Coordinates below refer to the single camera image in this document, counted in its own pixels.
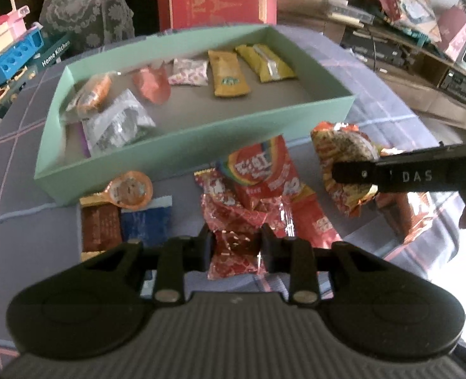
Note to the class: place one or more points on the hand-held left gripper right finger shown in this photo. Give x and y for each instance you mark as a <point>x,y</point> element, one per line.
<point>270,252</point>

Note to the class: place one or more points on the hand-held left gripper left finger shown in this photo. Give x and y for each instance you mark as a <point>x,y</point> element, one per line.
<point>203,252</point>

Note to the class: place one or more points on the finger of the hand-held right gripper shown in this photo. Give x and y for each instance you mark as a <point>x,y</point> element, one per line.
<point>414,175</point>

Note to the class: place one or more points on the small red crinkly packet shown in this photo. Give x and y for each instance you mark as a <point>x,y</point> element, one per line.
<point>237,256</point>

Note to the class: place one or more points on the red white patterned packet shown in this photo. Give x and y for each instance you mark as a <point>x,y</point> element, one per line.
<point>217,201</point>

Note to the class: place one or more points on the blue snack packet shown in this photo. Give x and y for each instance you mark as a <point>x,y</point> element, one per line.
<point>146,221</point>

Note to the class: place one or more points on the orange noodle snack packet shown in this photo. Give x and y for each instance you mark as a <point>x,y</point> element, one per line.
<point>343,146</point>

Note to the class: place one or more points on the red rainbow candy bag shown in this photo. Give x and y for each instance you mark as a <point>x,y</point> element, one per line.
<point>256,166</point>

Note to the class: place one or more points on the round orange capsule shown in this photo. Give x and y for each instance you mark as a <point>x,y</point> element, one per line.
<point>130,189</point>

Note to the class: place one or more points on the green cardboard box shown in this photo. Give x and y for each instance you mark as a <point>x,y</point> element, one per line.
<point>177,156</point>

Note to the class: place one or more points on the brown chocolate bar gold ends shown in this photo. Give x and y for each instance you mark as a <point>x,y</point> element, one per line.
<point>100,225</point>

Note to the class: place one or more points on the silver foil packet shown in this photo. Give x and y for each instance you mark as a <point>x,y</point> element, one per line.
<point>114,122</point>

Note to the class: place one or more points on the purple clear packet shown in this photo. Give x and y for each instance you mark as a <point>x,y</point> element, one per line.
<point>83,142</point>

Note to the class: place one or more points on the orange-red snack packet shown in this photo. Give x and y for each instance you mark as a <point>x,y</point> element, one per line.
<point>152,85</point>

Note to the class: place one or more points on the yellow snack bar packet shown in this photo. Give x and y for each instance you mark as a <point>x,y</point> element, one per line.
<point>227,73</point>

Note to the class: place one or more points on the white pink patterned packet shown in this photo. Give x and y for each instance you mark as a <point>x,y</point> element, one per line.
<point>189,72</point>

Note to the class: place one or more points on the yellow packet silver strip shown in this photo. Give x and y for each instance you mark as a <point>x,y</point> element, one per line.
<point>252,61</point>

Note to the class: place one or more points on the clear packet orange cracker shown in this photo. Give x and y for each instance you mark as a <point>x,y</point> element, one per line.
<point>92,94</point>

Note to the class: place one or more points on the wooden cabinet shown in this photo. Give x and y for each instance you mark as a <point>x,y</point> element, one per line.
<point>414,83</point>

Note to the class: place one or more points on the pink paper bag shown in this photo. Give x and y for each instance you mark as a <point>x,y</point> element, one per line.
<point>456,31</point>

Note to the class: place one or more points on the colourful toy box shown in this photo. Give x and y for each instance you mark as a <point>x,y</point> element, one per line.
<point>407,4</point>

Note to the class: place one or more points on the green toy kitchen box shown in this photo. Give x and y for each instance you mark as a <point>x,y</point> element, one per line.
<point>51,59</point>

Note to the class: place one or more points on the blue toy block with holes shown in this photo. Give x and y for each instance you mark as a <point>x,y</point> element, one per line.
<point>11,59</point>

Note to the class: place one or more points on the grey lace cloth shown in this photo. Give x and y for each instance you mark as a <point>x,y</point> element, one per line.
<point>86,4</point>

